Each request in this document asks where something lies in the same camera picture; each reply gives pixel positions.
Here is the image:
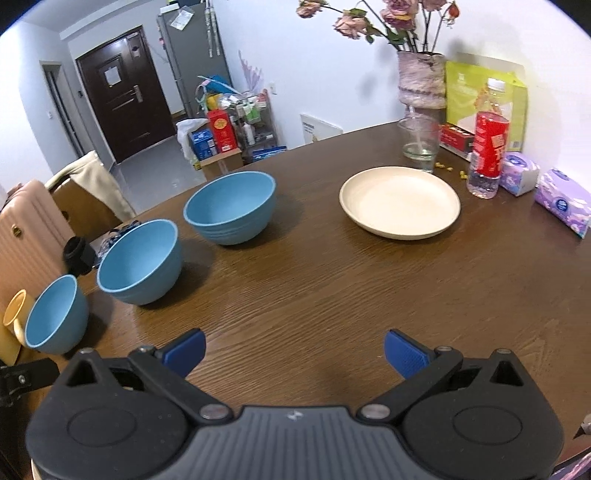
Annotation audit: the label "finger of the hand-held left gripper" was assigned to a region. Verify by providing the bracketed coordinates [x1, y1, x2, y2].
[0, 361, 61, 409]

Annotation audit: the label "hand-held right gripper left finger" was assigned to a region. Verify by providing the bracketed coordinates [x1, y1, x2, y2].
[56, 329, 232, 424]

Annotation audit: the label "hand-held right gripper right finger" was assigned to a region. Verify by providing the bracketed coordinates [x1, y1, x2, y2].
[355, 329, 527, 424]

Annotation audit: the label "blue bowl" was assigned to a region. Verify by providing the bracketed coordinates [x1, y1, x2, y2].
[24, 275, 90, 355]
[97, 220, 183, 305]
[183, 172, 278, 245]

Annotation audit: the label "cream plate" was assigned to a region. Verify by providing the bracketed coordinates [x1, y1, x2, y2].
[339, 167, 461, 239]

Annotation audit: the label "yellow mug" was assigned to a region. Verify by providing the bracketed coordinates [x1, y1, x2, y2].
[3, 290, 38, 348]

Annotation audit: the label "pink ribbed suitcase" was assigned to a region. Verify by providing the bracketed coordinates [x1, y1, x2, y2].
[0, 180, 78, 302]

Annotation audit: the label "beige jacket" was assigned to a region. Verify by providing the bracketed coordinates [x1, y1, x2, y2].
[69, 150, 137, 223]

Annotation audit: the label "brown wooden chair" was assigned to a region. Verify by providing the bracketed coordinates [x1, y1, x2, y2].
[46, 175, 122, 241]

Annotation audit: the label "yellow snack crumbs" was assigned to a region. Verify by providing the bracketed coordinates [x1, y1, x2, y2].
[433, 161, 467, 179]

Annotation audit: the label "brown cardboard box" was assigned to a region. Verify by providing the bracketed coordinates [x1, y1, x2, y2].
[198, 148, 245, 182]

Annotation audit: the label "blue carton box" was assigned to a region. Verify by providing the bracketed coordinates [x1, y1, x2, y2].
[189, 129, 218, 160]

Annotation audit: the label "clear drinking glass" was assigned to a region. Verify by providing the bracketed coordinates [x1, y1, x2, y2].
[397, 116, 442, 174]

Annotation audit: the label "small purple tissue pack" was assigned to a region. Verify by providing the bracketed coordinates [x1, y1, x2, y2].
[500, 152, 541, 197]

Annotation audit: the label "blue packaging bag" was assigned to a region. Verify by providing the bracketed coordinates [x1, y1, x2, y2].
[252, 145, 288, 164]

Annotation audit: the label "large purple tissue pack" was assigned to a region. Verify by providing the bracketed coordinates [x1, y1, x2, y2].
[534, 168, 591, 240]

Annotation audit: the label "small red box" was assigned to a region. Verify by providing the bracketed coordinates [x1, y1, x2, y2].
[440, 124, 476, 161]

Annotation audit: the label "white plastic bag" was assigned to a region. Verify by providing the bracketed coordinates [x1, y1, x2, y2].
[175, 119, 211, 163]

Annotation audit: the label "red label plastic bottle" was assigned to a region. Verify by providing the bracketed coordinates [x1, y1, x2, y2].
[466, 78, 513, 199]

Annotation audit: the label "red carton box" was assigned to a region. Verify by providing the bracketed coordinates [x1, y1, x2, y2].
[208, 109, 239, 153]

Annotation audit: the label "white board panel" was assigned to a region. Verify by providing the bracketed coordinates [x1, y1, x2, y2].
[300, 114, 344, 143]

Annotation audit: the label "clear plastic organizer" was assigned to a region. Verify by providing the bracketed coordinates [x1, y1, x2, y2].
[226, 90, 278, 149]

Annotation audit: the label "green carton box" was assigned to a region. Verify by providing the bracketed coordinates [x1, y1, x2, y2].
[445, 60, 529, 153]

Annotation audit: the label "blue plastic bag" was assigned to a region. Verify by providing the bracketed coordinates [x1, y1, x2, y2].
[197, 75, 234, 112]

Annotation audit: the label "dark brown entrance door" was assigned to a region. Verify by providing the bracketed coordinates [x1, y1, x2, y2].
[76, 25, 179, 165]

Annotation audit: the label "grey interior door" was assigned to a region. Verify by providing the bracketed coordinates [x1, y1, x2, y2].
[41, 62, 86, 160]

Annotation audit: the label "mottled pink vase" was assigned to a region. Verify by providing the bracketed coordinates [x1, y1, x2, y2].
[397, 51, 448, 110]

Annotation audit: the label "grey refrigerator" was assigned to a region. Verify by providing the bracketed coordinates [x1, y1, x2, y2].
[156, 2, 234, 119]

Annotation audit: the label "white paper sheet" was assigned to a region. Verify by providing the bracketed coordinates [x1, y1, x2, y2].
[168, 8, 195, 31]

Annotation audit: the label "dried rose bouquet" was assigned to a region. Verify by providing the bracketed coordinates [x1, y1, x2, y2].
[295, 0, 463, 54]

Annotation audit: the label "purple wall decoration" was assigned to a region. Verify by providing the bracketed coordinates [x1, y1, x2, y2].
[238, 50, 265, 93]

